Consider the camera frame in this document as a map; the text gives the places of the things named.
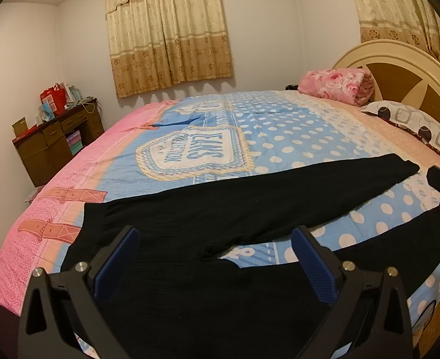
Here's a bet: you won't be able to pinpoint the black trousers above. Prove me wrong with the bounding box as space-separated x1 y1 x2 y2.
61 154 419 358

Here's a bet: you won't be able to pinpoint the white grey patterned pillow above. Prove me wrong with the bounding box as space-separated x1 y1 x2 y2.
360 101 440 155

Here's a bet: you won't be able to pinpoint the cream wooden headboard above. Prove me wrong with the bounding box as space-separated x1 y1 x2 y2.
334 39 440 122

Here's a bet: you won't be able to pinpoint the pink floral folded blanket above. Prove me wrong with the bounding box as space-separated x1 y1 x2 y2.
298 68 374 107

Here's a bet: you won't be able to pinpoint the dark wooden desk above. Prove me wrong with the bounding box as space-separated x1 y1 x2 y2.
13 98 105 186

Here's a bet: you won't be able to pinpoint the yellow box on desk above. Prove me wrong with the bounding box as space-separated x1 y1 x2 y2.
12 118 28 138

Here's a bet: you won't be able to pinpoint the beige curtain behind headboard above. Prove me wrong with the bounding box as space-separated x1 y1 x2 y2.
354 0 440 62

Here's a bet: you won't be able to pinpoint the blue pink patterned bedspread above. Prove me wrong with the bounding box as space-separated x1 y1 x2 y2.
0 91 440 324

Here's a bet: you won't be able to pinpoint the red gift bag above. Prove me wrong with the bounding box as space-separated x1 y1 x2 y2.
40 83 66 116

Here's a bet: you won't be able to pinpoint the beige window curtain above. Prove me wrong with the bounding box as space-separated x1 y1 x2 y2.
105 0 234 98

